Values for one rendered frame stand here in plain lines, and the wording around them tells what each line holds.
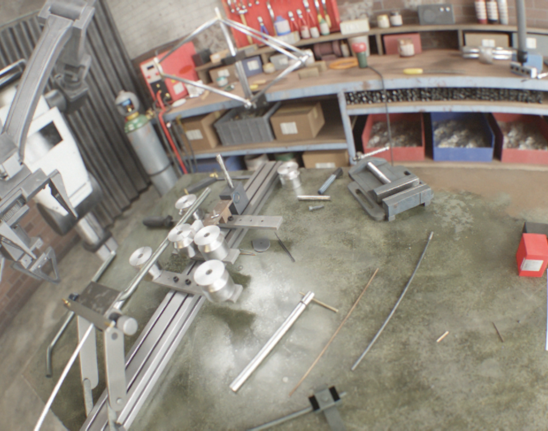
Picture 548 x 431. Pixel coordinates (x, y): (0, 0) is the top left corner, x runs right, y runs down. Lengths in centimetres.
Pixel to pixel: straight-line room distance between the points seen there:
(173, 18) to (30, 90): 253
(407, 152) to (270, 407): 165
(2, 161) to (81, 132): 260
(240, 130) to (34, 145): 145
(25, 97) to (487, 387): 85
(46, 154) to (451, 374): 111
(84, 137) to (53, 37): 241
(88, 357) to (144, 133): 200
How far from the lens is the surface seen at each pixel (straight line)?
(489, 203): 66
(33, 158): 105
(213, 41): 289
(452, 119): 227
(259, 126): 206
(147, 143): 238
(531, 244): 52
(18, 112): 65
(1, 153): 47
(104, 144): 315
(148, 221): 84
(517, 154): 197
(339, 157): 200
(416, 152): 188
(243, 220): 62
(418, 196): 61
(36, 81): 66
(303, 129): 195
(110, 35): 346
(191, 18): 297
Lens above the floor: 128
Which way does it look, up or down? 36 degrees down
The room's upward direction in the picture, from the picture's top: 20 degrees counter-clockwise
